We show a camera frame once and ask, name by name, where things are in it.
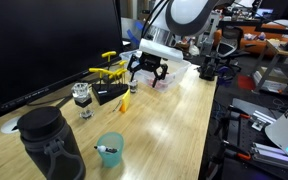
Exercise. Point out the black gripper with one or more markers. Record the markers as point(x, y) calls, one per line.
point(150, 62)

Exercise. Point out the yellow sponge block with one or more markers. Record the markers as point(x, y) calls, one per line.
point(125, 101)

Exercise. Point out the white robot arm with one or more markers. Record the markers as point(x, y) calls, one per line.
point(187, 13)

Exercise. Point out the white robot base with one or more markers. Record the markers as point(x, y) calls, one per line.
point(287, 133)

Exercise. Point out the clear plastic container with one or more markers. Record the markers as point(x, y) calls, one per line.
point(177, 71)

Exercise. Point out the small clear jar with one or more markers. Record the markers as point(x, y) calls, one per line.
point(133, 86)

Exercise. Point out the blue tape strip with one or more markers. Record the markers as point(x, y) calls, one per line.
point(139, 25)
point(133, 34)

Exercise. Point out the shiny metal plate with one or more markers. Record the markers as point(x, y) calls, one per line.
point(129, 25)

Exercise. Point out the white black marker pen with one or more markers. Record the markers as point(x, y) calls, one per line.
point(105, 149)

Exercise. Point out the grey office chair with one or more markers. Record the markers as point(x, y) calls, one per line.
point(230, 38)

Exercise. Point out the teal plastic cup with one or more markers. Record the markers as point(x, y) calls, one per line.
point(112, 158)

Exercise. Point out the black computer monitor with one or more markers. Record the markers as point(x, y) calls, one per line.
point(50, 43)

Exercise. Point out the red box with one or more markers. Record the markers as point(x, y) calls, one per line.
point(246, 82)

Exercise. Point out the orange sofa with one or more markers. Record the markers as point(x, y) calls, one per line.
point(254, 36)

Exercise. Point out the black water bottle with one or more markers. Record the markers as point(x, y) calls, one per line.
point(47, 146)

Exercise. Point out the wooden side desk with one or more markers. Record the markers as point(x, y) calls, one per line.
point(277, 50)

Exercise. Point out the white desk grommet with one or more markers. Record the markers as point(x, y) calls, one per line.
point(9, 126)

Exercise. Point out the black clamp camera mount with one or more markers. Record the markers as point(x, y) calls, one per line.
point(209, 68)

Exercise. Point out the aluminium corner bracket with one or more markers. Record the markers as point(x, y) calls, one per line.
point(262, 120)

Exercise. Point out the aluminium extrusion rail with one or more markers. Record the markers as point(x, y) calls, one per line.
point(270, 153)

